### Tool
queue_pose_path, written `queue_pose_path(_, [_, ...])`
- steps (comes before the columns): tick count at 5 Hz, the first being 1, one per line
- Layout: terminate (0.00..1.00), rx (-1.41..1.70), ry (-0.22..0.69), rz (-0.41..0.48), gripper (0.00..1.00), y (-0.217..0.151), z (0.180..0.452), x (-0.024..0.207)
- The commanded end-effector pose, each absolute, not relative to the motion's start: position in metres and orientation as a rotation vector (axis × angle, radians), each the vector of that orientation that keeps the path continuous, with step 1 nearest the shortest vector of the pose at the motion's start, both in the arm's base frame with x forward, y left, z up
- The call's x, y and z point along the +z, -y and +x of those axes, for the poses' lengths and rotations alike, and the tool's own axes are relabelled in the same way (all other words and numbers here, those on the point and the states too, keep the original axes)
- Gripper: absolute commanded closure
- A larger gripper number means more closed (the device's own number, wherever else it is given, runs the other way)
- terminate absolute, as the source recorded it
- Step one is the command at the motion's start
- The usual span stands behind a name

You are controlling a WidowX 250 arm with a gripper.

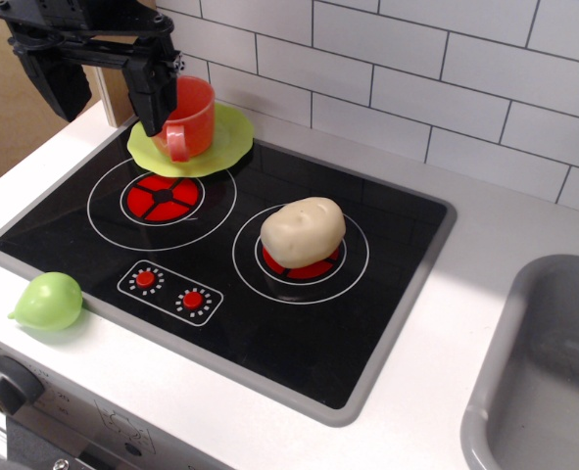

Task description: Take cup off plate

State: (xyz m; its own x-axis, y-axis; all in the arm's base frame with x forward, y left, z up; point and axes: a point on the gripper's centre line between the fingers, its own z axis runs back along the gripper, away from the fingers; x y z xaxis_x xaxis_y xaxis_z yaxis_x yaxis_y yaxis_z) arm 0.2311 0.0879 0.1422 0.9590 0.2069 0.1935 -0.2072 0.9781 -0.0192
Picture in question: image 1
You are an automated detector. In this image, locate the beige toy potato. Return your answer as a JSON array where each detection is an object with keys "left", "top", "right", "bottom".
[{"left": 260, "top": 197, "right": 346, "bottom": 269}]

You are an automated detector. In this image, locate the orange plastic cup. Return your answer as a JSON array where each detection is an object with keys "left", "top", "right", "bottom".
[{"left": 152, "top": 75, "right": 216, "bottom": 163}]

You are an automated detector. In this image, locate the silver oven front panel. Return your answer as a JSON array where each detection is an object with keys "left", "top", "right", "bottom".
[{"left": 0, "top": 347, "right": 224, "bottom": 469}]

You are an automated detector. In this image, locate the black toy stovetop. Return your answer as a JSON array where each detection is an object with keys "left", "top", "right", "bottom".
[{"left": 0, "top": 127, "right": 456, "bottom": 427}]

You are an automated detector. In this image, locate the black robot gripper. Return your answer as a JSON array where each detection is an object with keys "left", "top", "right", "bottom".
[{"left": 0, "top": 1, "right": 179, "bottom": 137}]

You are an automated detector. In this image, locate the lime green plastic plate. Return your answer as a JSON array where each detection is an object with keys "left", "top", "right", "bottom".
[{"left": 127, "top": 103, "right": 254, "bottom": 177}]

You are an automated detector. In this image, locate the green toy pear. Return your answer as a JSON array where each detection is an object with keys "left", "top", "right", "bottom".
[{"left": 8, "top": 272, "right": 83, "bottom": 331}]

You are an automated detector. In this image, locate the grey oven knob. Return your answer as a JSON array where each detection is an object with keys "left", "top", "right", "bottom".
[{"left": 0, "top": 356, "right": 45, "bottom": 415}]

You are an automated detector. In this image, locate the grey sink basin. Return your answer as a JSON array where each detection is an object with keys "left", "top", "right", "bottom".
[{"left": 460, "top": 255, "right": 579, "bottom": 469}]

